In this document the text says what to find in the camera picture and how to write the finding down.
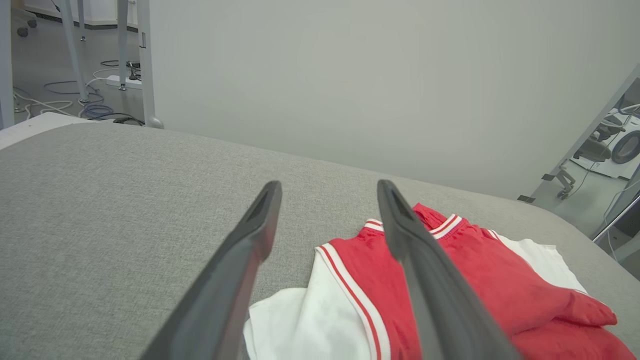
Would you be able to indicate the aluminium frame rail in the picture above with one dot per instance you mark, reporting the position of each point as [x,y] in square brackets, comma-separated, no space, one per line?
[585,132]

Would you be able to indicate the white washing machine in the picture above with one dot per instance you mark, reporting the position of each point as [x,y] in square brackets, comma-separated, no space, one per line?
[627,147]

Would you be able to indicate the grey metal table leg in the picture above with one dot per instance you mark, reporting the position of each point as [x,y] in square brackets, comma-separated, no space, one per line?
[122,45]
[72,45]

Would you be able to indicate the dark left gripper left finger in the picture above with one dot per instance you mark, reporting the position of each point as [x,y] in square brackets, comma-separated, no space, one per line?
[220,300]

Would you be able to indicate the white power strip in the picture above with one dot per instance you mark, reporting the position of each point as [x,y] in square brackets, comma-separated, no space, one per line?
[120,81]

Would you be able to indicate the grey metal post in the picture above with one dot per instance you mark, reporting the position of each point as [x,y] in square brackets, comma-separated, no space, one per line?
[5,60]

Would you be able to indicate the grey office chair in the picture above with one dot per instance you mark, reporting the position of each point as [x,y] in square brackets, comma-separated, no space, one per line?
[592,147]

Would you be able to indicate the grey partition post with foot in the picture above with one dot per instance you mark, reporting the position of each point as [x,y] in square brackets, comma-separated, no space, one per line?
[146,60]

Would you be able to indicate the white partition panel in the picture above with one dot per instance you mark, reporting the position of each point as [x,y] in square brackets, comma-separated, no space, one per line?
[350,75]

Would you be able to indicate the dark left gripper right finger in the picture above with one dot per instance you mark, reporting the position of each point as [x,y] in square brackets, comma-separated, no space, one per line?
[440,305]

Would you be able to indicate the red and white sports jersey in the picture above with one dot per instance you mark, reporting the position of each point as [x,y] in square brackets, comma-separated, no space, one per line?
[490,280]

